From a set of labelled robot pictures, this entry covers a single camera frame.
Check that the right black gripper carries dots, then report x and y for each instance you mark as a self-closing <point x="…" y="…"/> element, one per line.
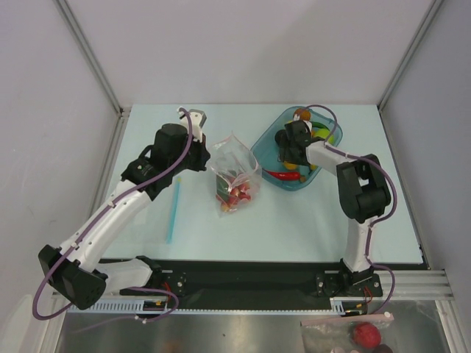
<point x="288" y="148"/>

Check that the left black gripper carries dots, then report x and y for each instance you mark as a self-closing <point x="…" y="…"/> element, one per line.
<point x="203" y="155"/>

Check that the dark purple fruit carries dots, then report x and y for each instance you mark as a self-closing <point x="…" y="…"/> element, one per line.
<point x="280" y="137"/>

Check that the orange fruit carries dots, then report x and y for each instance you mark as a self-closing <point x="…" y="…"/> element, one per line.
<point x="290" y="166"/>

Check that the clear zip top bag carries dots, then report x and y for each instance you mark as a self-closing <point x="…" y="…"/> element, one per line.
<point x="231" y="154"/>

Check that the red strawberry bunch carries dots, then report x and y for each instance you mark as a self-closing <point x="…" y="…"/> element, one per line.
<point x="234" y="190"/>

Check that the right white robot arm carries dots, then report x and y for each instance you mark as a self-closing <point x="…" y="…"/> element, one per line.
<point x="365" y="191"/>

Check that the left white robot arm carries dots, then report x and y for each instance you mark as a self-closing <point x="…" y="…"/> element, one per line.
<point x="74" y="269"/>

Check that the blue zipper clear bag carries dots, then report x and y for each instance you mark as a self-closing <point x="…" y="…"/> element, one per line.
<point x="156" y="221"/>

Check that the red fruit in bag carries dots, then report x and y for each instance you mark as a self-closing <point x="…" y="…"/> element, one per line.
<point x="367" y="335"/>

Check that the teal plastic tray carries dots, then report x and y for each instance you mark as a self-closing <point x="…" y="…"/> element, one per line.
<point x="266" y="150"/>

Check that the green chili pepper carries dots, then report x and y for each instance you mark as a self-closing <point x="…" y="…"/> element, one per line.
<point x="318" y="125"/>

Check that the brown kiwi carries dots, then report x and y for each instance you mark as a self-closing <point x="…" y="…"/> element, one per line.
<point x="302" y="114"/>

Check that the green apple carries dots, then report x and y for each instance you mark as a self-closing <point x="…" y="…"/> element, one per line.
<point x="324" y="133"/>

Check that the red chili pepper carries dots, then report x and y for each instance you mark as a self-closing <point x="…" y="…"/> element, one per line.
<point x="285" y="175"/>

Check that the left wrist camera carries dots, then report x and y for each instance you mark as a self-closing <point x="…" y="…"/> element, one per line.
<point x="194" y="118"/>

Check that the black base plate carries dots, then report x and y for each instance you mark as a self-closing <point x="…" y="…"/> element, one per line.
<point x="187" y="278"/>

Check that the white cable duct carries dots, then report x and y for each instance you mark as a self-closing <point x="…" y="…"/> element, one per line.
<point x="239" y="302"/>

